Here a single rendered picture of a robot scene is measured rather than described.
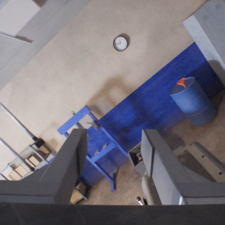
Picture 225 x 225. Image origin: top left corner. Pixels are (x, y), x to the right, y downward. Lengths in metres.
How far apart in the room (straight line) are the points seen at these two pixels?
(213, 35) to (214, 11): 0.41
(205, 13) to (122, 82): 2.07
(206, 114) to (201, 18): 1.81
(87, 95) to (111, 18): 1.76
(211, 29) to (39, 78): 3.71
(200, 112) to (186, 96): 0.45
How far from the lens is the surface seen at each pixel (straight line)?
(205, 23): 3.78
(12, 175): 4.91
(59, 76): 3.94
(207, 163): 1.04
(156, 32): 3.95
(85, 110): 3.38
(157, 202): 1.04
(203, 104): 3.57
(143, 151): 0.16
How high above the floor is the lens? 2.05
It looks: 12 degrees down
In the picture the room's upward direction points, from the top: 41 degrees counter-clockwise
